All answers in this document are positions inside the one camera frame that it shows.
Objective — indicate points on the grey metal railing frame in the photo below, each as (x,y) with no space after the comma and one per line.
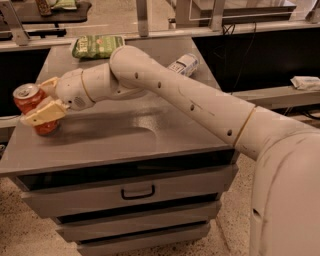
(139,19)

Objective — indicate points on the dark background table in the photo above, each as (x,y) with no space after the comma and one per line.
(29,14)

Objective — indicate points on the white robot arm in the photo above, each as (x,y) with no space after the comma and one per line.
(285,204)

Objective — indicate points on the green chip bag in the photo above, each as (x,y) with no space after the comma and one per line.
(96,46)

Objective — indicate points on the top grey drawer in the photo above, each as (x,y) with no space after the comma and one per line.
(92,197)

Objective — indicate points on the red coca-cola can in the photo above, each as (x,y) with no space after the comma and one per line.
(27,98)

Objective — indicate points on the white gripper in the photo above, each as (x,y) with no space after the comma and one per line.
(70,89)

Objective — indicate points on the black drawer handle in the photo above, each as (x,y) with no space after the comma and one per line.
(137,193)

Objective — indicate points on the middle grey drawer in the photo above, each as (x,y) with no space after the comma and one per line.
(139,221)

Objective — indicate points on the grey drawer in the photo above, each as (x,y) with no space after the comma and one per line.
(139,221)
(120,245)
(92,197)

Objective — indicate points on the bottom grey drawer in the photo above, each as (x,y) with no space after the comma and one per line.
(120,245)

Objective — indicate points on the clear plastic water bottle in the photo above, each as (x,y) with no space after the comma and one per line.
(186,65)

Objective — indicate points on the white crumpled packet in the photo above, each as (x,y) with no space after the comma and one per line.
(308,83)

